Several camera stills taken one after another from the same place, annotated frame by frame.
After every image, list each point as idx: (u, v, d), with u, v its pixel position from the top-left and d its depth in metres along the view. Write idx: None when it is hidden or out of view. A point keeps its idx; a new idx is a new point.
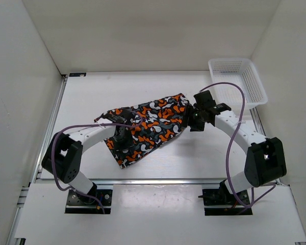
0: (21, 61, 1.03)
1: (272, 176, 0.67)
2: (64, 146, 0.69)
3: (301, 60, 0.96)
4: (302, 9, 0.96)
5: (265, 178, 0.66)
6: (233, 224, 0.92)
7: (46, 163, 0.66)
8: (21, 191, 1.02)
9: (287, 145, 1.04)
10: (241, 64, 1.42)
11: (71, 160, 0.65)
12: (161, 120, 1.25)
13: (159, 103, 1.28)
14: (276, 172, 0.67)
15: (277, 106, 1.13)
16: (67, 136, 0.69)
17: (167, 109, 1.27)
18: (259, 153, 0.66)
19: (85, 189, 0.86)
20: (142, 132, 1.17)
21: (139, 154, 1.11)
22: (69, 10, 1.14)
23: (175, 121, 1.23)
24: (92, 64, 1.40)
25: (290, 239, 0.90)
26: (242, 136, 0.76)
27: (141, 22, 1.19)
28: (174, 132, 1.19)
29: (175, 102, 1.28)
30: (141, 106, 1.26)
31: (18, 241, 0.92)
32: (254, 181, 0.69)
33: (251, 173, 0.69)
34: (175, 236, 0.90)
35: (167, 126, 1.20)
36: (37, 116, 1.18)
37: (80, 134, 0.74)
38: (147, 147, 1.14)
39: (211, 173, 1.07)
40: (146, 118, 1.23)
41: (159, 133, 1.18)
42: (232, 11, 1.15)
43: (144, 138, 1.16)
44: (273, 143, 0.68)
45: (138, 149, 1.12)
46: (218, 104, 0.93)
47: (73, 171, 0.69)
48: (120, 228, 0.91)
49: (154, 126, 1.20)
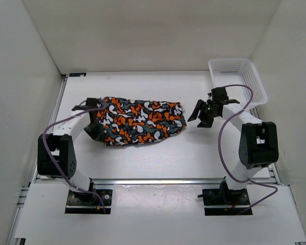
0: (21, 61, 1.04)
1: (262, 157, 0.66)
2: (53, 146, 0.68)
3: (301, 60, 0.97)
4: (302, 9, 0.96)
5: (253, 157, 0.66)
6: (233, 224, 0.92)
7: (42, 169, 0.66)
8: (21, 191, 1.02)
9: (287, 145, 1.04)
10: (242, 63, 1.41)
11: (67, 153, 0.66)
12: (148, 121, 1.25)
13: (153, 104, 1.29)
14: (267, 153, 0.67)
15: (277, 105, 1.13)
16: (51, 136, 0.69)
17: (157, 113, 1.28)
18: (250, 131, 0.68)
19: (86, 185, 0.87)
20: (125, 126, 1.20)
21: (111, 142, 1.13)
22: (69, 10, 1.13)
23: (160, 127, 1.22)
24: (92, 64, 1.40)
25: (290, 239, 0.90)
26: (241, 119, 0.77)
27: (141, 22, 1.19)
28: (154, 138, 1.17)
29: (168, 108, 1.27)
30: (137, 102, 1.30)
31: (18, 241, 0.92)
32: (245, 160, 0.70)
33: (244, 150, 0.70)
34: (175, 236, 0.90)
35: (150, 129, 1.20)
36: (37, 116, 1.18)
37: (62, 129, 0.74)
38: (121, 140, 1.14)
39: (211, 173, 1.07)
40: (136, 116, 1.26)
41: (139, 133, 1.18)
42: (232, 11, 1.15)
43: (125, 132, 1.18)
44: (269, 126, 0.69)
45: (114, 137, 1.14)
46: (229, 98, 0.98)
47: (72, 164, 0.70)
48: (120, 228, 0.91)
49: (138, 126, 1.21)
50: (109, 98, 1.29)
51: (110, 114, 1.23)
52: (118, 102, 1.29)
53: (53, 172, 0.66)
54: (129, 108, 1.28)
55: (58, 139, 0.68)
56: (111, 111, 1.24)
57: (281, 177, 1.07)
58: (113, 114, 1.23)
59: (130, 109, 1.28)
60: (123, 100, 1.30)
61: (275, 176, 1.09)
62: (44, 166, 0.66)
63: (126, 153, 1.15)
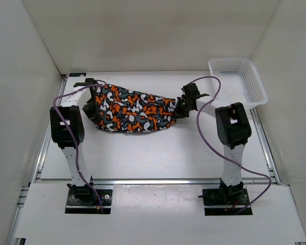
0: (21, 61, 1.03)
1: (237, 135, 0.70)
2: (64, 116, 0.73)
3: (300, 60, 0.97)
4: (302, 10, 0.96)
5: (232, 136, 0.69)
6: (233, 224, 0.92)
7: (56, 136, 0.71)
8: (21, 191, 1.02)
9: (287, 145, 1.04)
10: (242, 64, 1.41)
11: (77, 121, 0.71)
12: (142, 113, 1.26)
13: (149, 98, 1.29)
14: (241, 130, 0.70)
15: (277, 105, 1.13)
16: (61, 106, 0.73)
17: (152, 106, 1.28)
18: (224, 114, 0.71)
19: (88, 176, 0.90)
20: (118, 115, 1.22)
21: (103, 126, 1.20)
22: (69, 10, 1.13)
23: (151, 118, 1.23)
24: (92, 64, 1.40)
25: (290, 239, 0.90)
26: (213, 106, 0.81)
27: (141, 22, 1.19)
28: (143, 127, 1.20)
29: (162, 104, 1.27)
30: (134, 93, 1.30)
31: (18, 241, 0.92)
32: (225, 140, 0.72)
33: (222, 131, 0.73)
34: (175, 236, 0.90)
35: (141, 120, 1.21)
36: (37, 116, 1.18)
37: (69, 102, 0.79)
38: (111, 126, 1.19)
39: (211, 173, 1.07)
40: (131, 106, 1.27)
41: (130, 122, 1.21)
42: (232, 10, 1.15)
43: (117, 120, 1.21)
44: (237, 106, 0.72)
45: (106, 123, 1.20)
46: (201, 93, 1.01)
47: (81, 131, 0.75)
48: (120, 228, 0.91)
49: (130, 116, 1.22)
50: (108, 86, 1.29)
51: (108, 100, 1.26)
52: (117, 91, 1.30)
53: (66, 138, 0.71)
54: (126, 98, 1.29)
55: (68, 109, 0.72)
56: (109, 97, 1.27)
57: (281, 177, 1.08)
58: (110, 101, 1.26)
59: (127, 99, 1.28)
60: (122, 90, 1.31)
61: (275, 176, 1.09)
62: (58, 135, 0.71)
63: (126, 152, 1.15)
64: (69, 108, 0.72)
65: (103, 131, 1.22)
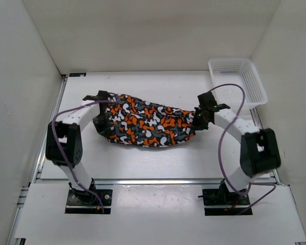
0: (21, 60, 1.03)
1: (264, 166, 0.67)
2: (61, 133, 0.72)
3: (301, 60, 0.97)
4: (302, 10, 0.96)
5: (257, 167, 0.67)
6: (233, 224, 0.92)
7: (50, 152, 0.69)
8: (21, 191, 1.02)
9: (287, 145, 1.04)
10: (242, 64, 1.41)
11: (73, 142, 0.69)
12: (159, 126, 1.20)
13: (166, 109, 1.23)
14: (269, 161, 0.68)
15: (277, 105, 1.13)
16: (60, 123, 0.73)
17: (170, 118, 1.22)
18: (251, 141, 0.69)
19: (88, 184, 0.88)
20: (134, 127, 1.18)
21: (116, 139, 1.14)
22: (69, 10, 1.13)
23: (169, 132, 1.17)
24: (92, 64, 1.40)
25: (290, 239, 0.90)
26: (237, 128, 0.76)
27: (141, 22, 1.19)
28: (159, 142, 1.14)
29: (181, 116, 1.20)
30: (151, 105, 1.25)
31: (18, 241, 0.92)
32: (248, 170, 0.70)
33: (246, 161, 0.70)
34: (175, 236, 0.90)
35: (157, 134, 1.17)
36: (37, 116, 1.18)
37: (72, 118, 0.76)
38: (126, 140, 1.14)
39: (211, 173, 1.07)
40: (148, 119, 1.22)
41: (146, 137, 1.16)
42: (232, 10, 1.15)
43: (132, 132, 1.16)
44: (266, 133, 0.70)
45: (120, 135, 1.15)
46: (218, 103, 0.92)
47: (78, 153, 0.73)
48: (120, 228, 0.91)
49: (147, 130, 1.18)
50: (125, 96, 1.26)
51: (124, 112, 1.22)
52: (133, 102, 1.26)
53: (59, 157, 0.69)
54: (143, 110, 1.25)
55: (67, 126, 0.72)
56: (125, 108, 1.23)
57: (281, 177, 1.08)
58: (125, 113, 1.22)
59: (144, 111, 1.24)
60: (138, 101, 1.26)
61: (275, 176, 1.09)
62: (52, 151, 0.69)
63: (126, 152, 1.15)
64: (69, 126, 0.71)
65: None
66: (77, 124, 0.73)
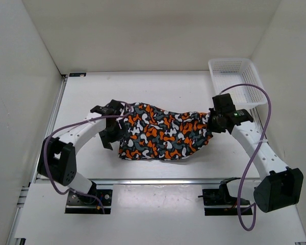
0: (21, 60, 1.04)
1: (281, 204, 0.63)
2: (56, 150, 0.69)
3: (301, 60, 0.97)
4: (302, 10, 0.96)
5: (274, 207, 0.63)
6: (233, 224, 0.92)
7: (41, 168, 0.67)
8: (21, 191, 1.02)
9: (287, 146, 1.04)
10: (241, 64, 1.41)
11: (65, 164, 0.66)
12: (179, 135, 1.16)
13: (182, 116, 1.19)
14: (286, 200, 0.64)
15: (277, 106, 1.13)
16: (57, 140, 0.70)
17: (188, 124, 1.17)
18: (276, 185, 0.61)
19: (85, 189, 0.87)
20: (154, 139, 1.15)
21: (138, 154, 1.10)
22: (69, 10, 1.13)
23: (188, 141, 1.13)
24: (92, 64, 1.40)
25: (290, 239, 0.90)
26: (261, 159, 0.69)
27: (141, 22, 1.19)
28: (181, 154, 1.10)
29: (197, 118, 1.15)
30: (170, 114, 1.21)
31: (18, 241, 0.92)
32: (262, 205, 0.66)
33: (263, 198, 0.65)
34: (175, 236, 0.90)
35: (178, 145, 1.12)
36: (37, 116, 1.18)
37: (71, 135, 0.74)
38: (149, 153, 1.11)
39: (211, 173, 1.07)
40: (168, 129, 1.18)
41: (167, 149, 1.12)
42: (232, 10, 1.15)
43: (153, 145, 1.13)
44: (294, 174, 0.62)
45: (141, 150, 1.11)
46: (238, 111, 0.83)
47: (70, 173, 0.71)
48: (120, 228, 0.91)
49: (168, 142, 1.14)
50: (143, 105, 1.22)
51: (143, 123, 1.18)
52: (152, 111, 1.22)
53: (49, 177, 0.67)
54: (162, 120, 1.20)
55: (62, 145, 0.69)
56: (144, 119, 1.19)
57: None
58: (145, 123, 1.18)
59: (162, 121, 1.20)
60: (157, 111, 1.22)
61: None
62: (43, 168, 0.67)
63: None
64: (64, 146, 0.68)
65: None
66: (73, 144, 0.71)
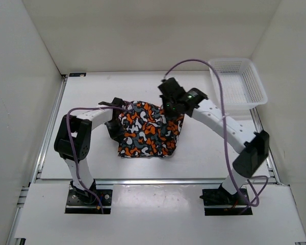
0: (21, 60, 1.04)
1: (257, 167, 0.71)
2: (73, 127, 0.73)
3: (301, 60, 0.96)
4: (302, 10, 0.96)
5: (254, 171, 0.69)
6: (232, 224, 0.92)
7: (59, 142, 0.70)
8: (21, 191, 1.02)
9: (287, 145, 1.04)
10: (241, 64, 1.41)
11: (83, 135, 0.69)
12: None
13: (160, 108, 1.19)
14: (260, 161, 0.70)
15: (277, 106, 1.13)
16: (75, 118, 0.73)
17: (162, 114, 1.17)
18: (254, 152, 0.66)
19: (88, 184, 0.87)
20: (153, 136, 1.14)
21: (137, 152, 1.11)
22: (69, 10, 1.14)
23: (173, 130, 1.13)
24: (92, 64, 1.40)
25: (290, 239, 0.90)
26: (232, 134, 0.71)
27: (141, 23, 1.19)
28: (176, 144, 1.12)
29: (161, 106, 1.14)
30: None
31: (18, 241, 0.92)
32: (245, 173, 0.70)
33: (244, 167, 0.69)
34: (175, 236, 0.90)
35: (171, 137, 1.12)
36: (37, 116, 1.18)
37: (85, 115, 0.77)
38: (148, 151, 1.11)
39: (211, 173, 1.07)
40: None
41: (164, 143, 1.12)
42: (231, 11, 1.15)
43: (152, 142, 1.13)
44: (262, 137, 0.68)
45: (140, 147, 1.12)
46: (191, 92, 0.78)
47: (85, 148, 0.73)
48: (120, 228, 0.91)
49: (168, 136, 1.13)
50: (142, 104, 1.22)
51: (141, 121, 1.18)
52: (151, 109, 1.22)
53: (67, 150, 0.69)
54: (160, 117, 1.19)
55: (79, 121, 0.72)
56: (143, 117, 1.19)
57: (281, 177, 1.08)
58: (143, 121, 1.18)
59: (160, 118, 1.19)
60: (155, 108, 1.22)
61: (275, 176, 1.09)
62: (60, 141, 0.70)
63: None
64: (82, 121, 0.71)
65: (103, 131, 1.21)
66: (90, 120, 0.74)
